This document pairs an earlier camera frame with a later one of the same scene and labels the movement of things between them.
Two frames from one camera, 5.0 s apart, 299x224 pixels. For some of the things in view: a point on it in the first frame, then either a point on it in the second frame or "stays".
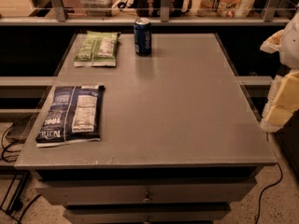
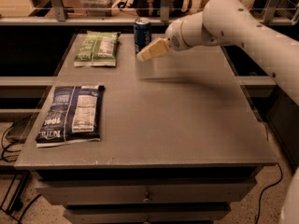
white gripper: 291,49 -> 174,36
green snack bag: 96,49 stays
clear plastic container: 96,1 stays
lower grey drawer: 148,213 stays
